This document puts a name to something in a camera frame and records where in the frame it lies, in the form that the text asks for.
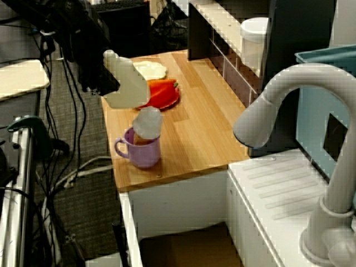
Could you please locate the toy ice cream cone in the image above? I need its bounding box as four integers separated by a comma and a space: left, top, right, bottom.
132, 106, 164, 145

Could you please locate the cream desk board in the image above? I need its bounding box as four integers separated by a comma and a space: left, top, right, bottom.
0, 58, 51, 101

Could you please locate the orange round plate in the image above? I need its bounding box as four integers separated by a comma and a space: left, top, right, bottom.
136, 88, 181, 112

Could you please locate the red toy chili pepper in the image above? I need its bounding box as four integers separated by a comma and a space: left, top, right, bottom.
149, 82, 179, 108

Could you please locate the grey floor cable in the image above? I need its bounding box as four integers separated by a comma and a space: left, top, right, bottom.
51, 155, 113, 192

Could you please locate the green hand clamp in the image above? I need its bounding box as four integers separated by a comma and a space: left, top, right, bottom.
7, 115, 70, 159

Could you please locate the black hanging cable bundle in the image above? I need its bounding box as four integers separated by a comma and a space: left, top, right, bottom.
27, 24, 87, 195

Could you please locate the white toy detergent bottle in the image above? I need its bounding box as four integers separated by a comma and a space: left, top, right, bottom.
102, 49, 151, 110

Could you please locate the white toy kitchen cabinet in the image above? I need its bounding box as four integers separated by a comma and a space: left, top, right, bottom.
118, 169, 231, 267

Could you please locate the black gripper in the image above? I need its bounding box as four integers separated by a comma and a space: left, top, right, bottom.
80, 53, 122, 97

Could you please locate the black computer case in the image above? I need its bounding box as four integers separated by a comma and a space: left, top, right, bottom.
94, 2, 152, 59

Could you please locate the aluminium frame profile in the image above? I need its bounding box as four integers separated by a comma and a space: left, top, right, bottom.
0, 119, 37, 267

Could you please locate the orange toy carrot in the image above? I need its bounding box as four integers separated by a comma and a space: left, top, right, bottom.
146, 79, 178, 90

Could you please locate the grey toy faucet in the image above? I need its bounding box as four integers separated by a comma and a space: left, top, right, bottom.
233, 63, 356, 265

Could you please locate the purple plastic mug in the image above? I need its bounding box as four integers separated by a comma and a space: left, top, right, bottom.
114, 126, 161, 170

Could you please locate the cream scalloped plate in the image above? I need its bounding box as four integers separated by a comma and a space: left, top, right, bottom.
132, 61, 169, 81

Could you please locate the dark tiled backsplash hutch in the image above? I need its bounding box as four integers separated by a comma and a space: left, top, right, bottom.
187, 0, 337, 156

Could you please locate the teal plastic bin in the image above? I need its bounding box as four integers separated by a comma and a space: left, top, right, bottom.
294, 46, 356, 181

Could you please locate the white lidded canister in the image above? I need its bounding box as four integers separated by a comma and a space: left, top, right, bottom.
240, 17, 270, 77

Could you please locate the white toy sink unit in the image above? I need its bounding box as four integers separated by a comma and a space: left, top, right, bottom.
226, 149, 356, 267

